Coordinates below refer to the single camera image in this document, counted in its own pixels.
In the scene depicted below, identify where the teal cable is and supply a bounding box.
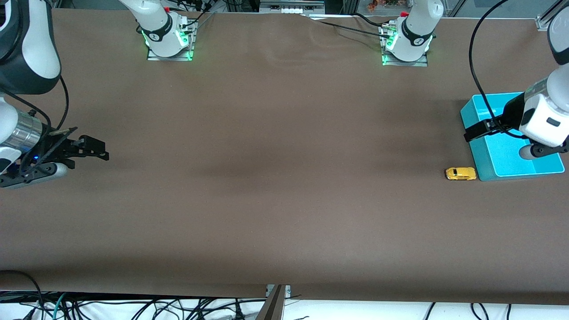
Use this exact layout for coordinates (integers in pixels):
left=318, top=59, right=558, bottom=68
left=52, top=292, right=68, bottom=320

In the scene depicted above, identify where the metal table bracket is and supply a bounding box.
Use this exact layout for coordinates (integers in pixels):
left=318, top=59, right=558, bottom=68
left=256, top=284, right=292, bottom=320

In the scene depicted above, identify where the black looped cable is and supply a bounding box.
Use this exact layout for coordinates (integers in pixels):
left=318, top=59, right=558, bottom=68
left=0, top=270, right=46, bottom=314

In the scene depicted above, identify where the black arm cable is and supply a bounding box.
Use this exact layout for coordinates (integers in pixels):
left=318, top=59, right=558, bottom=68
left=44, top=75, right=70, bottom=132
left=469, top=0, right=529, bottom=139

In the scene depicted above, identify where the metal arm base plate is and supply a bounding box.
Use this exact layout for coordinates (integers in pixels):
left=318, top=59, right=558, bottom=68
left=381, top=24, right=429, bottom=67
left=147, top=20, right=195, bottom=61

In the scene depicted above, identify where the blue plastic bin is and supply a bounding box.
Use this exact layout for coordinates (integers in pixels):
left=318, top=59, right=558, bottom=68
left=461, top=92, right=565, bottom=182

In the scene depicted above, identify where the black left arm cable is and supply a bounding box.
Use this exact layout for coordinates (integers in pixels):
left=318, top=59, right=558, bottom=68
left=469, top=0, right=529, bottom=139

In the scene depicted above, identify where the white power strip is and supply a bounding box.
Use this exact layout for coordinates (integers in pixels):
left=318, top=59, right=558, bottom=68
left=260, top=0, right=326, bottom=15

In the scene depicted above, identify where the brown table cover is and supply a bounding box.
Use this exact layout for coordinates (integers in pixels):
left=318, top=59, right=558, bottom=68
left=0, top=8, right=569, bottom=305

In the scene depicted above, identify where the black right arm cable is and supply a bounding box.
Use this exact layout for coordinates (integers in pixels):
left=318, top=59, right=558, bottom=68
left=44, top=75, right=70, bottom=132

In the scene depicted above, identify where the yellow beetle toy car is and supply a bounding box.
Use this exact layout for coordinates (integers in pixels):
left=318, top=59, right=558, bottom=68
left=445, top=167, right=477, bottom=181

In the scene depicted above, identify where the aluminium frame profile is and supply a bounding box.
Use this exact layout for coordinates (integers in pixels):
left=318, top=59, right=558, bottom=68
left=536, top=0, right=569, bottom=32

